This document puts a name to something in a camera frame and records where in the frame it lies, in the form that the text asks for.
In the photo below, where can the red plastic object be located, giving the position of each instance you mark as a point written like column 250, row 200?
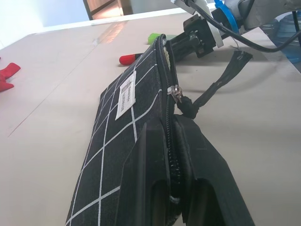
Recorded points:
column 7, row 75

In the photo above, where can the red marker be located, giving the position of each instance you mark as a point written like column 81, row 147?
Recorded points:
column 127, row 59

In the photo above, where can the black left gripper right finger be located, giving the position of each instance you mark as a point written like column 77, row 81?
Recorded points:
column 207, row 169

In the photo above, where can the brown wooden cabinet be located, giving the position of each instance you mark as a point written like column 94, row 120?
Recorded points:
column 103, row 7

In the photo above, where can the black grid pencil pouch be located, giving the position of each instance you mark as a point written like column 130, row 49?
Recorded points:
column 110, row 153

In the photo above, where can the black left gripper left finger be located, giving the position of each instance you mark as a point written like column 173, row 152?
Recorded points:
column 143, row 169

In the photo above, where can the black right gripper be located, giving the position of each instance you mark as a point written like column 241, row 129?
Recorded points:
column 205, row 37

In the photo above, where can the green highlighter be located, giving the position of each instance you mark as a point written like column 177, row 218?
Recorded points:
column 155, row 38

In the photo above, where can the black zipper pull tassel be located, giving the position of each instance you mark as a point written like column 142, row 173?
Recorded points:
column 225, row 75

